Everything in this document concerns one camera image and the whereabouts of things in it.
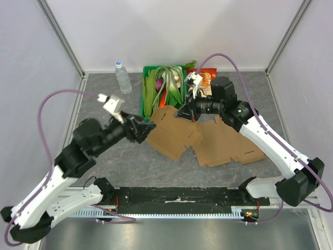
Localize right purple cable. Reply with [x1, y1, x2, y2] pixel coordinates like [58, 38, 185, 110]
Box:
[195, 53, 333, 225]

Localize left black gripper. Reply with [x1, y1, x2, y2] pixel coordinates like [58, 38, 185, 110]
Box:
[94, 110, 157, 156]

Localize green leafy vegetable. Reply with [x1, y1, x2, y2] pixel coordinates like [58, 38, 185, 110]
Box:
[143, 69, 156, 117]

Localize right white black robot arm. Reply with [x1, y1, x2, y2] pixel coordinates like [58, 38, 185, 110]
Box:
[175, 72, 325, 207]

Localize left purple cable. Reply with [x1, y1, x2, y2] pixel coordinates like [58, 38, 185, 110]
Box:
[4, 89, 137, 246]

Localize aluminium frame post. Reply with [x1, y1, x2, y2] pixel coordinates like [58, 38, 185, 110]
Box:
[265, 0, 313, 76]
[36, 0, 85, 78]

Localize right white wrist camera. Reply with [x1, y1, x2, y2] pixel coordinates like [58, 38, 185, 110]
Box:
[185, 72, 203, 99]

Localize small brown cardboard box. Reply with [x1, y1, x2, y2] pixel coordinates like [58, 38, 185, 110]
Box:
[147, 106, 202, 160]

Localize clear plastic water bottle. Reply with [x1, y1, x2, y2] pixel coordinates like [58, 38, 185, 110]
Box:
[115, 61, 132, 94]

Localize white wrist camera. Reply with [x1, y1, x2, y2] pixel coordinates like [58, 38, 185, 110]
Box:
[97, 94, 124, 123]
[185, 72, 203, 99]

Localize green plastic crate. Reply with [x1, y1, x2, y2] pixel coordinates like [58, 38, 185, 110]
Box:
[141, 65, 187, 118]

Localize grey slotted cable duct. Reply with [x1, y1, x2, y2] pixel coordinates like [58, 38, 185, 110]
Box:
[69, 207, 244, 219]

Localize green bok choy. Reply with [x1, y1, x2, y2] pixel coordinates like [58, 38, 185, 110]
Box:
[165, 87, 185, 109]

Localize orange carrot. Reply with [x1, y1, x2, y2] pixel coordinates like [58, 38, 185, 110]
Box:
[158, 89, 166, 107]

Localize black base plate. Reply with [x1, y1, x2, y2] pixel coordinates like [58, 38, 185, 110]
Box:
[97, 187, 270, 215]

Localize purple cable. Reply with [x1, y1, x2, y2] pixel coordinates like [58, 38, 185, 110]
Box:
[195, 53, 333, 225]
[4, 89, 137, 246]

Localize right aluminium frame post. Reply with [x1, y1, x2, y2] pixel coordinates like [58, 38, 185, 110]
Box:
[265, 0, 313, 76]

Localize purple onion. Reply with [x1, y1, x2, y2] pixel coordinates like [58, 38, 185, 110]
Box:
[156, 79, 163, 91]

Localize flat brown cardboard sheet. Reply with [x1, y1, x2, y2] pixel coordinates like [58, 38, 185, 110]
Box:
[193, 116, 266, 168]

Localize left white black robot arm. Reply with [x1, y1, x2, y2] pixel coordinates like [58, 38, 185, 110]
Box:
[1, 112, 156, 246]

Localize left aluminium frame post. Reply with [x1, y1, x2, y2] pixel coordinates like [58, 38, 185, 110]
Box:
[36, 0, 85, 78]

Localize orange beige snack bag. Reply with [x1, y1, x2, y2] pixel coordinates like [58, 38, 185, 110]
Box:
[186, 68, 217, 97]

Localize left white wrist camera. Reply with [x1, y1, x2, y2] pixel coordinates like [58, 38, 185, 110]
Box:
[97, 94, 124, 123]

